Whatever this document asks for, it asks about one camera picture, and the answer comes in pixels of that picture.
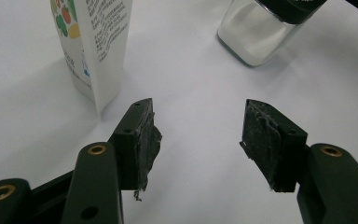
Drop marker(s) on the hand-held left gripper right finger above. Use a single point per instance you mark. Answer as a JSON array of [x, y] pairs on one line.
[[273, 146]]

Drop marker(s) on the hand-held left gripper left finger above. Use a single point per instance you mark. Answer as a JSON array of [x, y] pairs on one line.
[[136, 149]]

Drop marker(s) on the blue and white pouch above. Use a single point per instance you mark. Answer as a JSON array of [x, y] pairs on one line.
[[105, 46]]

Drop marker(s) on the glass jar with black lid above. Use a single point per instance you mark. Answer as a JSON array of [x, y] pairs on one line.
[[254, 34]]

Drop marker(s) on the white table sheet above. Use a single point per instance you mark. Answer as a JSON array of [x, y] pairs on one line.
[[199, 93]]

